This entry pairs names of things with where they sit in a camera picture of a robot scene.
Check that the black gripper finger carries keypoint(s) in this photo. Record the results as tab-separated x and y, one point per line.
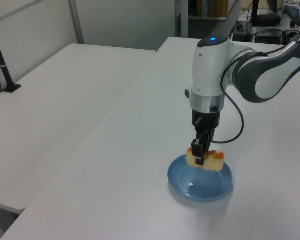
209	140
199	150

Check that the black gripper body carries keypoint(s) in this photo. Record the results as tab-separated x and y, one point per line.
206	120

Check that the yellow bread with orange topping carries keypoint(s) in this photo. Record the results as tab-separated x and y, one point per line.
215	162

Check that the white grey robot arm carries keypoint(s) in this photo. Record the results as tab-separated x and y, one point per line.
207	70

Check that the blue plastic plate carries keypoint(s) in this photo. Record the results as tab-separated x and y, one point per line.
202	185

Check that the small black box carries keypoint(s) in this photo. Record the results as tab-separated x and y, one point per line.
241	37

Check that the grey metal shelf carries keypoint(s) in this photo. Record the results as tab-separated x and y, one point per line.
205	25

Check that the black electronics box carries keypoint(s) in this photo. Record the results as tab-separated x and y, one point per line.
268	36

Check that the brown cardboard box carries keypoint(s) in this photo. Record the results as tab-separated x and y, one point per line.
215	7

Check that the black monitor stand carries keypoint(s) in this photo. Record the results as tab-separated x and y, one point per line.
254	12

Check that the dark brown wrist rest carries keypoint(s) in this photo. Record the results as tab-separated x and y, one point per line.
268	19

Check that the black keyboard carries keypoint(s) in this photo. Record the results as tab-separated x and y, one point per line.
292	13

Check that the black pole with base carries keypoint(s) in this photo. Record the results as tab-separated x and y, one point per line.
1	65

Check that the grey metal frame post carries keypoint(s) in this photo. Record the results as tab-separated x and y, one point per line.
76	22

